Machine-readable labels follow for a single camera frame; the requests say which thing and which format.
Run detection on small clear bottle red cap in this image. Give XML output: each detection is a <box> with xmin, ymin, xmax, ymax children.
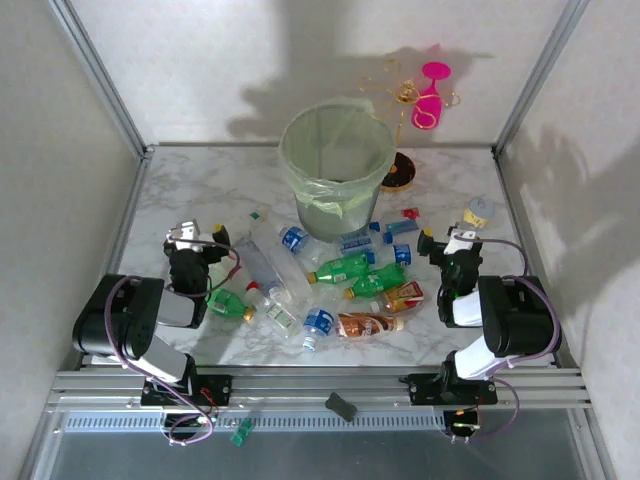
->
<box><xmin>208</xmin><ymin>252</ymin><xmax>261</xmax><ymax>296</ymax></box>

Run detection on small green bottle yellow cap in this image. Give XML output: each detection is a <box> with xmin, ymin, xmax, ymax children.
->
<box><xmin>206</xmin><ymin>288</ymin><xmax>257</xmax><ymax>322</ymax></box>

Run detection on clear bottle small blue label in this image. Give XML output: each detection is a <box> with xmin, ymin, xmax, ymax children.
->
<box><xmin>233</xmin><ymin>238</ymin><xmax>287</xmax><ymax>304</ymax></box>

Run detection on red orange label bottle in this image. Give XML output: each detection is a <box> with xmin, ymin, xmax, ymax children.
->
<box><xmin>381</xmin><ymin>279</ymin><xmax>427</xmax><ymax>315</ymax></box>

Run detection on clear bottle blue text label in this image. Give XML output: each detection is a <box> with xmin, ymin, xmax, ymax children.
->
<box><xmin>338</xmin><ymin>221</ymin><xmax>394</xmax><ymax>257</ymax></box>

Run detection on large clear bottle green neckband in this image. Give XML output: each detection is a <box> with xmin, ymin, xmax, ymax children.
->
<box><xmin>248</xmin><ymin>208</ymin><xmax>314</xmax><ymax>306</ymax></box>

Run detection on clear bottle green white label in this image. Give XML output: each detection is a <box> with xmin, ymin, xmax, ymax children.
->
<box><xmin>247</xmin><ymin>289</ymin><xmax>302</xmax><ymax>339</ymax></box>

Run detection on brown label plastic bottle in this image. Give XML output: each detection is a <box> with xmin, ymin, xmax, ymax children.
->
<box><xmin>333</xmin><ymin>311</ymin><xmax>406</xmax><ymax>342</ymax></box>

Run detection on metal mesh waste bin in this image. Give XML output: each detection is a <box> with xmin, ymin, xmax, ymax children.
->
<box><xmin>279</xmin><ymin>99</ymin><xmax>397</xmax><ymax>245</ymax></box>

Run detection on green plastic bin liner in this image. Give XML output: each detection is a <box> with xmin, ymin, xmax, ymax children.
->
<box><xmin>278</xmin><ymin>98</ymin><xmax>398</xmax><ymax>219</ymax></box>

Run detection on small yellow tin can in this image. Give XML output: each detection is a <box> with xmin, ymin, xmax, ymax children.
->
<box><xmin>460</xmin><ymin>196</ymin><xmax>497</xmax><ymax>231</ymax></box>

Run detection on pink wine glass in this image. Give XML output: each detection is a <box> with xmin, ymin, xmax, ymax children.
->
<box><xmin>410</xmin><ymin>60</ymin><xmax>453</xmax><ymax>130</ymax></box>

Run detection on small green clip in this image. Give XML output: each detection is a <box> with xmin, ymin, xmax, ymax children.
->
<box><xmin>229</xmin><ymin>418</ymin><xmax>255</xmax><ymax>446</ymax></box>

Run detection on black bone-shaped clip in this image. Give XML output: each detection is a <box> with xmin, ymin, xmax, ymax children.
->
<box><xmin>324</xmin><ymin>392</ymin><xmax>359</xmax><ymax>422</ymax></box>

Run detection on grey metal panel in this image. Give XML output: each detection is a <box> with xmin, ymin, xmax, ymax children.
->
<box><xmin>19</xmin><ymin>409</ymin><xmax>616</xmax><ymax>480</ymax></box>

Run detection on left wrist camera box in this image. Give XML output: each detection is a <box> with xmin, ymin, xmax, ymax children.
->
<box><xmin>166</xmin><ymin>218</ymin><xmax>202</xmax><ymax>253</ymax></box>

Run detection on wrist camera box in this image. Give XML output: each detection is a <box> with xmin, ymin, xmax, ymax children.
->
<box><xmin>447</xmin><ymin>224</ymin><xmax>477</xmax><ymax>254</ymax></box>
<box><xmin>166</xmin><ymin>218</ymin><xmax>202</xmax><ymax>253</ymax></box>

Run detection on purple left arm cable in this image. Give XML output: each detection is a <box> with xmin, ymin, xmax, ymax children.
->
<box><xmin>102</xmin><ymin>237</ymin><xmax>241</xmax><ymax>446</ymax></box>

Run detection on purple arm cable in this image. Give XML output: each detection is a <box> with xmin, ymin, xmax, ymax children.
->
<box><xmin>102</xmin><ymin>237</ymin><xmax>241</xmax><ymax>446</ymax></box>
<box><xmin>449</xmin><ymin>237</ymin><xmax>564</xmax><ymax>446</ymax></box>

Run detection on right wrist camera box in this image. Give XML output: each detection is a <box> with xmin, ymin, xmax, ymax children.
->
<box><xmin>447</xmin><ymin>224</ymin><xmax>477</xmax><ymax>254</ymax></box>

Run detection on aluminium side rail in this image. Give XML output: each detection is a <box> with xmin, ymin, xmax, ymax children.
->
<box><xmin>492</xmin><ymin>147</ymin><xmax>584</xmax><ymax>371</ymax></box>
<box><xmin>74</xmin><ymin>147</ymin><xmax>154</xmax><ymax>371</ymax></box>

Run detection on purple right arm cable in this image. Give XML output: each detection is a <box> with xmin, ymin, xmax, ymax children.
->
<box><xmin>449</xmin><ymin>237</ymin><xmax>564</xmax><ymax>446</ymax></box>

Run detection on gold wire glass rack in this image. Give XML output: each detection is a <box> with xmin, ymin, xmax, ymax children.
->
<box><xmin>356</xmin><ymin>58</ymin><xmax>462</xmax><ymax>195</ymax></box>

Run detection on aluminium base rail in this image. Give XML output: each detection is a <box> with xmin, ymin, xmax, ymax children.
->
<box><xmin>47</xmin><ymin>367</ymin><xmax>594</xmax><ymax>414</ymax></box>

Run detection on aluminium frame post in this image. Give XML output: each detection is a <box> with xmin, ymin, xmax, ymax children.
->
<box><xmin>492</xmin><ymin>0</ymin><xmax>591</xmax><ymax>156</ymax></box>
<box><xmin>47</xmin><ymin>0</ymin><xmax>154</xmax><ymax>159</ymax></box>

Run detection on slotted grey cable duct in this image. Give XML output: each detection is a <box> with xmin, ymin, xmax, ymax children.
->
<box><xmin>62</xmin><ymin>410</ymin><xmax>449</xmax><ymax>434</ymax></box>

